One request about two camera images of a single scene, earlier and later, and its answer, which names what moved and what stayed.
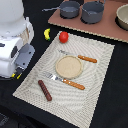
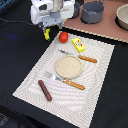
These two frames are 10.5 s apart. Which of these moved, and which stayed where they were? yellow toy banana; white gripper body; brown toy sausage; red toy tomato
Moved: white gripper body
Stayed: brown toy sausage; yellow toy banana; red toy tomato
